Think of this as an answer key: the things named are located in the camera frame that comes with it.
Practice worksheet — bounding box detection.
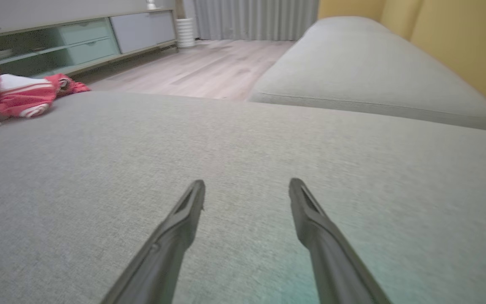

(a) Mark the red white basketball jersey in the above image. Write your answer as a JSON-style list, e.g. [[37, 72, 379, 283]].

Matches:
[[0, 73, 92, 119]]

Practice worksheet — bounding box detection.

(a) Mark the low grey green TV cabinet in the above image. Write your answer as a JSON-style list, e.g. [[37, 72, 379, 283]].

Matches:
[[0, 8, 179, 79]]

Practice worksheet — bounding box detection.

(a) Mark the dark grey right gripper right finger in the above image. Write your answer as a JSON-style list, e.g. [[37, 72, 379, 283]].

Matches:
[[289, 177, 392, 304]]

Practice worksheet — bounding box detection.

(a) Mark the white ribbed floor vase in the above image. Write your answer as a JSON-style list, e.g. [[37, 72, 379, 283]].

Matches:
[[175, 18, 196, 48]]

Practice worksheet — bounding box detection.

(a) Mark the grey pleated curtain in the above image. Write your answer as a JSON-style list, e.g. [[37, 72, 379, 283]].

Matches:
[[192, 0, 320, 41]]

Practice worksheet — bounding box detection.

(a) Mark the grey sofa chaise cushion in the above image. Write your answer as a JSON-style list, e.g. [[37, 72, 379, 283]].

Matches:
[[248, 16, 486, 132]]

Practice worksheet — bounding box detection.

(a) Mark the yellow sofa back cushion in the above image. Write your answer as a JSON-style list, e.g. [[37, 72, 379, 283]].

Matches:
[[380, 0, 421, 41], [411, 0, 486, 134]]

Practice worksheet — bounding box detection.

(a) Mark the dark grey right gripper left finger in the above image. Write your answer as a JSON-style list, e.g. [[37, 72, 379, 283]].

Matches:
[[100, 179, 206, 304]]

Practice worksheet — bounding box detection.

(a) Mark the large grey sofa seat cushion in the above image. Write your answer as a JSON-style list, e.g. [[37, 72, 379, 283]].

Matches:
[[0, 91, 486, 304]]

